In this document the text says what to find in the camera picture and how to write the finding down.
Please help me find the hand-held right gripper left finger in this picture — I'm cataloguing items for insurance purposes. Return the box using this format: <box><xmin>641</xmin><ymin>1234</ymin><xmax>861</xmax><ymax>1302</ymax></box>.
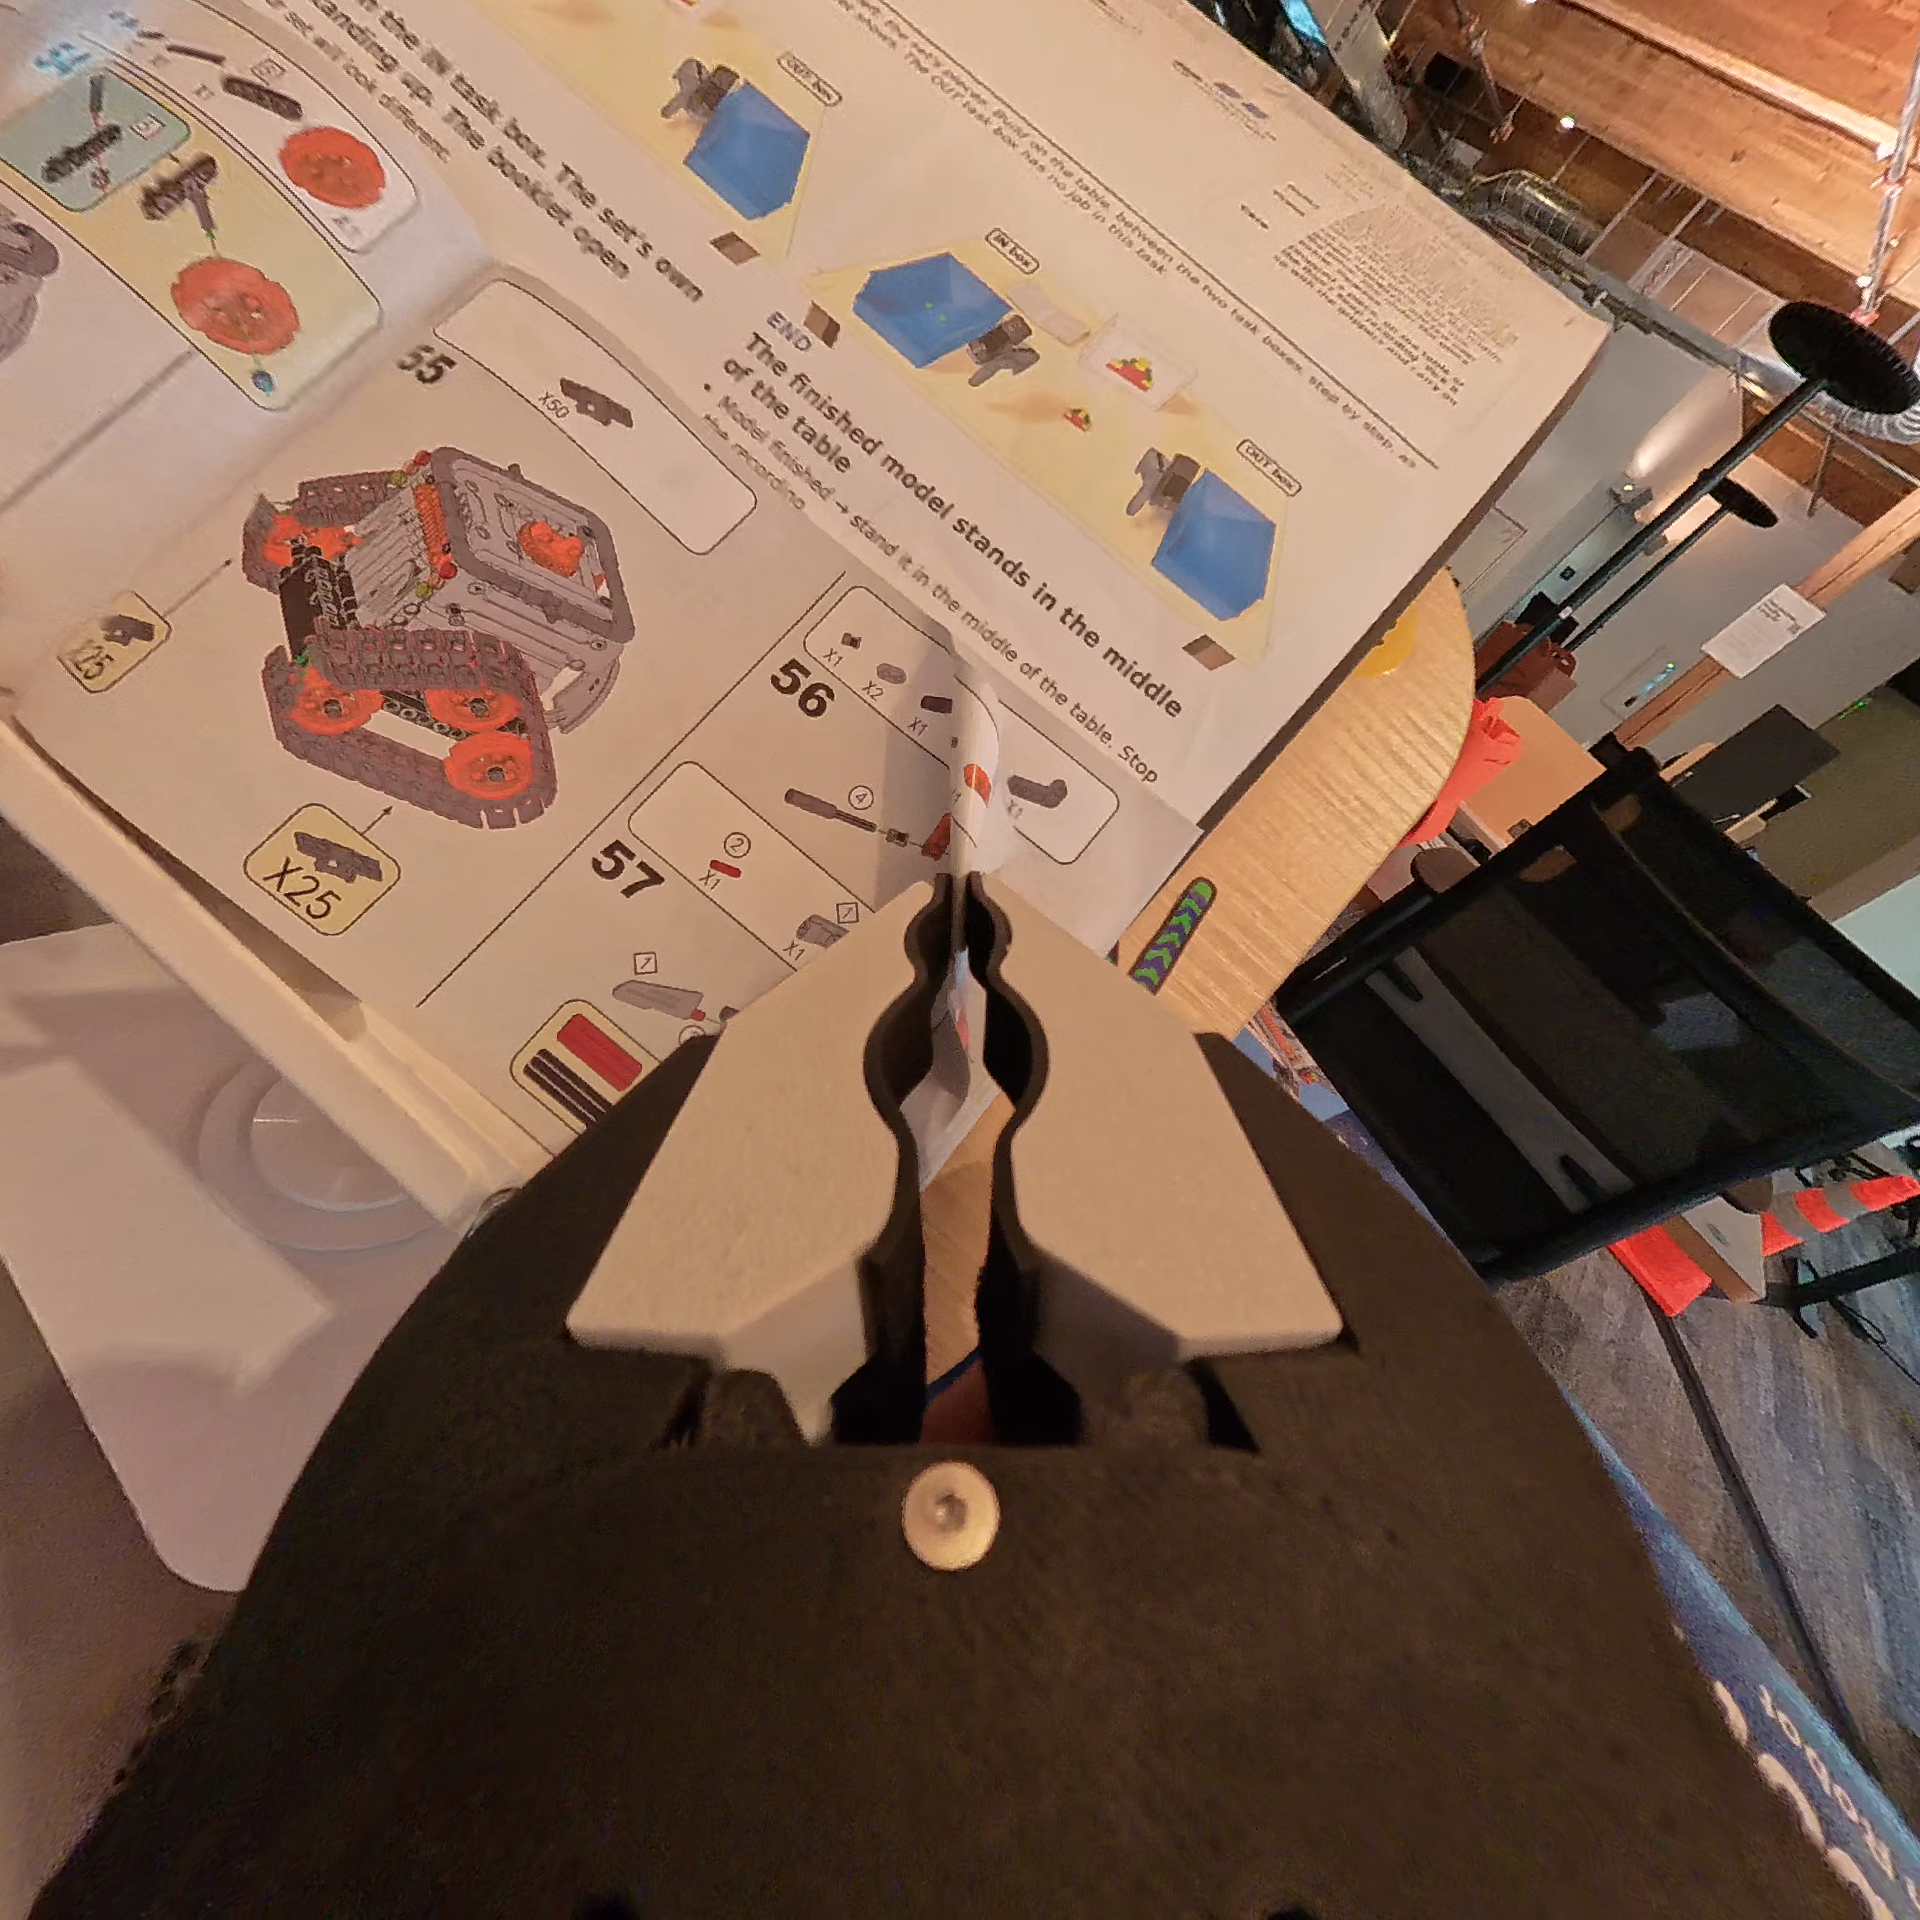
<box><xmin>568</xmin><ymin>873</ymin><xmax>956</xmax><ymax>1443</ymax></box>

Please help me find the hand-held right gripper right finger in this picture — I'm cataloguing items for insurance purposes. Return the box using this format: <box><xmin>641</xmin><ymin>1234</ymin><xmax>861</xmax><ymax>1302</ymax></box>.
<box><xmin>968</xmin><ymin>873</ymin><xmax>1342</xmax><ymax>1443</ymax></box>

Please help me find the robot kit instruction booklet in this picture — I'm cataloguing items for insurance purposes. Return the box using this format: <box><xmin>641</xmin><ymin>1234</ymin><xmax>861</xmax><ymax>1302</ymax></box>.
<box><xmin>0</xmin><ymin>0</ymin><xmax>1207</xmax><ymax>1187</ymax></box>

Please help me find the orange plastic toy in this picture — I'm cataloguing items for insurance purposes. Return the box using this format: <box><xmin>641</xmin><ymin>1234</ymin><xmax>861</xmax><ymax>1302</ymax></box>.
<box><xmin>1415</xmin><ymin>692</ymin><xmax>1525</xmax><ymax>900</ymax></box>

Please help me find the orange striped cone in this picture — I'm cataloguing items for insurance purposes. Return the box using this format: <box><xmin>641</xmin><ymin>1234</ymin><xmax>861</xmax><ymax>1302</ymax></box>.
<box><xmin>1759</xmin><ymin>1174</ymin><xmax>1920</xmax><ymax>1255</ymax></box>

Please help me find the white paper sign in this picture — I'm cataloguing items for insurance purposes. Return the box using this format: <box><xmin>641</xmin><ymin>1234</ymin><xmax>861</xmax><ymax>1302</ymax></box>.
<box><xmin>1706</xmin><ymin>580</ymin><xmax>1823</xmax><ymax>681</ymax></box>

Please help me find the white printed instruction sheet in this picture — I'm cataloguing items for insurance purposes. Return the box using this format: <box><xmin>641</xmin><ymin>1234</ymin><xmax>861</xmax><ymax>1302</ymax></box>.
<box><xmin>243</xmin><ymin>0</ymin><xmax>1612</xmax><ymax>824</ymax></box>

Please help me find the black disc lamp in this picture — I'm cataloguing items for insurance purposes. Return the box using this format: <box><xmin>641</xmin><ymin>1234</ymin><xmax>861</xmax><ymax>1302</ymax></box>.
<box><xmin>1556</xmin><ymin>475</ymin><xmax>1779</xmax><ymax>647</ymax></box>
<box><xmin>1624</xmin><ymin>296</ymin><xmax>1920</xmax><ymax>534</ymax></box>

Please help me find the blue robot kit box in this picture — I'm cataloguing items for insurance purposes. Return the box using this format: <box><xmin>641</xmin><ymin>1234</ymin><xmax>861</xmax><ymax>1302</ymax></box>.
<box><xmin>1261</xmin><ymin>1014</ymin><xmax>1920</xmax><ymax>1920</ymax></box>

